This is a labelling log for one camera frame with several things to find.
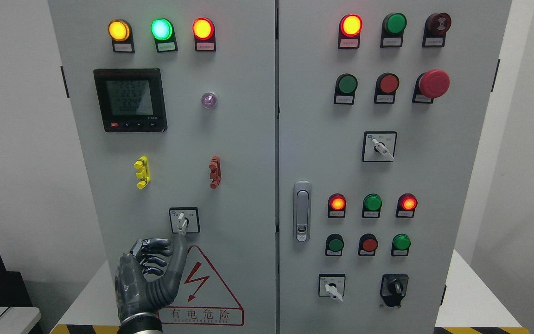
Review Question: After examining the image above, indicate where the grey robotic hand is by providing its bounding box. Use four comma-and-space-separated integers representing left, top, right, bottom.
115, 234, 188, 323

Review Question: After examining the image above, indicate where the door rotary switch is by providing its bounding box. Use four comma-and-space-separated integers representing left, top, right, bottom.
169, 207, 201, 235

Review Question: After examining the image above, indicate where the yellow indicator light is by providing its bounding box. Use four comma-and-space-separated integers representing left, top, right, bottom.
108, 19, 135, 53

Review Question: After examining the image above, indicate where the red electric hazard warning sign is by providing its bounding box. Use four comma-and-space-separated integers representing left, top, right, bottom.
158, 245, 244, 326

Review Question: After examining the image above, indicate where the yellow terminal clip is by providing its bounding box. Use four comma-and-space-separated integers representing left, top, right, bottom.
133, 156, 151, 189

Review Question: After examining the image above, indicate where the red terminal clip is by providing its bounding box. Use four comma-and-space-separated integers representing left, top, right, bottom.
209, 156, 221, 189

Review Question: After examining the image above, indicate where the white side table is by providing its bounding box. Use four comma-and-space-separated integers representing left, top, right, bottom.
0, 307, 41, 334

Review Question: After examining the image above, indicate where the black digital power meter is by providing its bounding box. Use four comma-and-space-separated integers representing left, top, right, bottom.
93, 68, 167, 133

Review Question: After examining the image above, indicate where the grey left cabinet door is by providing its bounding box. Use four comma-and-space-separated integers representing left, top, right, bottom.
48, 0, 276, 334

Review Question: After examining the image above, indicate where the grey cabinet door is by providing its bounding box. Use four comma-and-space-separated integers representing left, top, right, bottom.
48, 0, 276, 334
279, 0, 511, 334

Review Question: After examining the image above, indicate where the green push button lower left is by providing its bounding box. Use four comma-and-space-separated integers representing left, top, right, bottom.
325, 233, 345, 257

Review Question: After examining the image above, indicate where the small clear lamp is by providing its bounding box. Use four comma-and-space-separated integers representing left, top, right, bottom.
201, 91, 218, 109

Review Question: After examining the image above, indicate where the red lit indicator lower left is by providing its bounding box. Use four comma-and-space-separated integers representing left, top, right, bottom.
328, 193, 347, 218

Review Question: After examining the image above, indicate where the red lit indicator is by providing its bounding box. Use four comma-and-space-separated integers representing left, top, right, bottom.
337, 13, 363, 49
395, 193, 418, 218
328, 193, 347, 218

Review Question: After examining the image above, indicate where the red push button lower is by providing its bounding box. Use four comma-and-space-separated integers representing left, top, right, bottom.
357, 233, 379, 256

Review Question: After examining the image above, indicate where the green indicator lower middle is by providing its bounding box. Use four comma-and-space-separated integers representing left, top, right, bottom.
362, 193, 383, 218

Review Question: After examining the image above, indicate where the green indicator light top left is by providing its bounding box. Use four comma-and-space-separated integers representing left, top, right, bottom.
151, 18, 178, 53

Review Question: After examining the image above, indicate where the green push button lower right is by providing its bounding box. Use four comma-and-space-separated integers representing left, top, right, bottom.
391, 233, 411, 257

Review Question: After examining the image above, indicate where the red indicator light top left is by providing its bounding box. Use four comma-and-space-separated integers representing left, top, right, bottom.
191, 17, 216, 51

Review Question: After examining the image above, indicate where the red lit indicator lower right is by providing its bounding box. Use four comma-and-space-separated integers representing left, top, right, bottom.
395, 193, 418, 218

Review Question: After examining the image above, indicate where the green push button upper row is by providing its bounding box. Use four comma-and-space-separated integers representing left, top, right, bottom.
333, 73, 358, 104

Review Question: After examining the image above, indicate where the grey right cabinet door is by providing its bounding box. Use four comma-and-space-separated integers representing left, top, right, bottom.
279, 0, 511, 334

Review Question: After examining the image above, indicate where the red push button upper row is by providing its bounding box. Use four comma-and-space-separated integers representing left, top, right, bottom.
374, 72, 399, 104

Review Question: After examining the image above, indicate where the white cabinet stand platform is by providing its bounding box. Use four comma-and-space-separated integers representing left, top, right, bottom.
51, 252, 528, 334

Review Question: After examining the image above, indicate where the red lit indicator top right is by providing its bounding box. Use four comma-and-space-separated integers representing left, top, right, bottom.
337, 13, 363, 49

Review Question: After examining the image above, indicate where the red emergency stop button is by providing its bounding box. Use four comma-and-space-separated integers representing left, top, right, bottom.
413, 69, 451, 104

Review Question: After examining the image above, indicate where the green indicator top right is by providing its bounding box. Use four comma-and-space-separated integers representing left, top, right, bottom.
380, 13, 407, 47

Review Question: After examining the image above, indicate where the dark red buzzer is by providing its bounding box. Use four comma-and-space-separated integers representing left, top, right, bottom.
422, 13, 451, 47

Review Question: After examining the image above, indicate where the silver door handle lock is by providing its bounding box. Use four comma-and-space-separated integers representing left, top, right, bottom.
292, 180, 312, 242

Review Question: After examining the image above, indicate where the lower white rotary switch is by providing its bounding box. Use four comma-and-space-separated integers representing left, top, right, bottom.
318, 274, 346, 302

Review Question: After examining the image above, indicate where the black rotary knob switch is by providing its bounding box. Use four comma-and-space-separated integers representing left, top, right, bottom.
380, 274, 409, 307

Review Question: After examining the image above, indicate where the upper right rotary switch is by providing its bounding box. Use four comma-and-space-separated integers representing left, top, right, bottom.
362, 131, 398, 162

